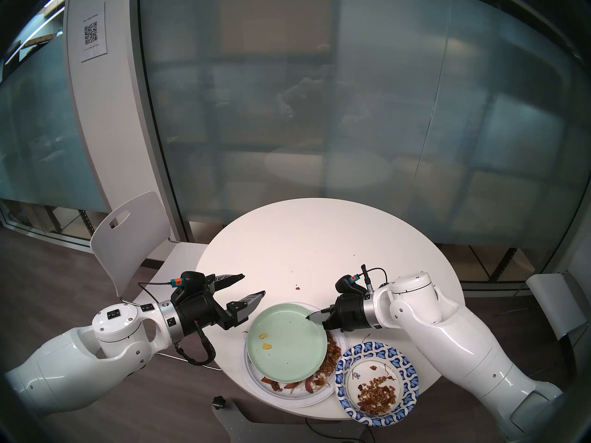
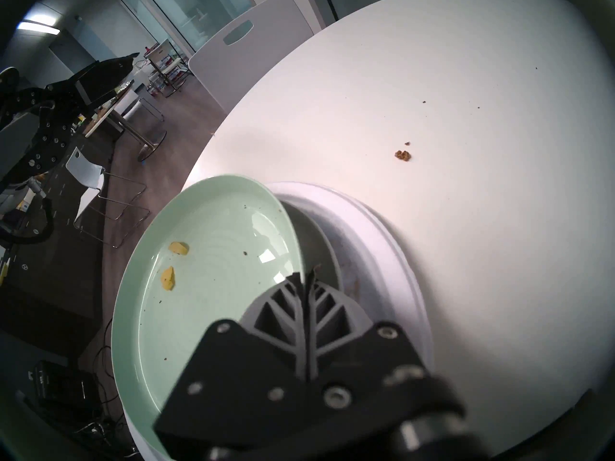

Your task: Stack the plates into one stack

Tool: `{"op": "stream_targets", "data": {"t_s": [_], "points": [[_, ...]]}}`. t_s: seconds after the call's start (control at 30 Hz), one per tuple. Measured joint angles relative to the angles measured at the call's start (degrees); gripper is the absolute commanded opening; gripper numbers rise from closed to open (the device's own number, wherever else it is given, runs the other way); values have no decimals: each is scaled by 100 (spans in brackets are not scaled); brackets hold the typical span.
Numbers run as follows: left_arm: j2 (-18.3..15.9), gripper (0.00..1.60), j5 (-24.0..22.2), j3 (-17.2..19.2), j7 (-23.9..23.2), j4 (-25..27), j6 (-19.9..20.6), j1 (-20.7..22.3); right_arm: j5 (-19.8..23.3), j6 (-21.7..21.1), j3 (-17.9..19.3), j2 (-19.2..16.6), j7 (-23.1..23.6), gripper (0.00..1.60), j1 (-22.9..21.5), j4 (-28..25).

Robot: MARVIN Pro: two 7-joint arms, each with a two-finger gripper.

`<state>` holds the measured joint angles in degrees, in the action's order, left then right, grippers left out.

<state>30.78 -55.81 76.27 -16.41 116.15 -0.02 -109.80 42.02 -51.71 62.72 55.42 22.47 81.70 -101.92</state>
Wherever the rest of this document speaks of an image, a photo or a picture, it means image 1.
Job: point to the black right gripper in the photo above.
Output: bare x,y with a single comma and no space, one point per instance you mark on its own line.
348,313

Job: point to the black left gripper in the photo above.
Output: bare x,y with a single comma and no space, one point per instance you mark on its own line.
198,310

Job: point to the light green plate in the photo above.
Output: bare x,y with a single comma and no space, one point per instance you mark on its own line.
286,359

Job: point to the blue patterned paper plate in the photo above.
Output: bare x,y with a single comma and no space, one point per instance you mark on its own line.
344,377

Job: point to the large white paper plate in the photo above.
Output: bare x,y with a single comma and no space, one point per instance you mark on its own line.
295,399

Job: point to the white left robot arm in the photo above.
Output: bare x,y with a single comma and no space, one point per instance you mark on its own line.
115,336

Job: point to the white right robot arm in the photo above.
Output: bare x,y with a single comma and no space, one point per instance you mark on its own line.
461,336

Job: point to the brown vegetable and granola scraps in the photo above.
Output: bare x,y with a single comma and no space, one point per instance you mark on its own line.
331,359

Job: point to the yellow food bits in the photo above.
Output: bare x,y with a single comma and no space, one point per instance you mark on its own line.
265,346

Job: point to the black knob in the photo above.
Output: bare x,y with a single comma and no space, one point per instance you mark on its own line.
218,403

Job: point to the white plastic chair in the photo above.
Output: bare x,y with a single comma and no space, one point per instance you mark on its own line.
549,299
129,234

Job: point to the paper sign with QR code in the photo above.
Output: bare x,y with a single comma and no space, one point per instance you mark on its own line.
91,33

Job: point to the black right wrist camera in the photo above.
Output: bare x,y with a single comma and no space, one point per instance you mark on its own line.
344,285

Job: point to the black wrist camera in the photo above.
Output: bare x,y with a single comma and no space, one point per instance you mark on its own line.
191,279
344,285

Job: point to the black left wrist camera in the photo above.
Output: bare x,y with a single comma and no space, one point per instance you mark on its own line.
191,279

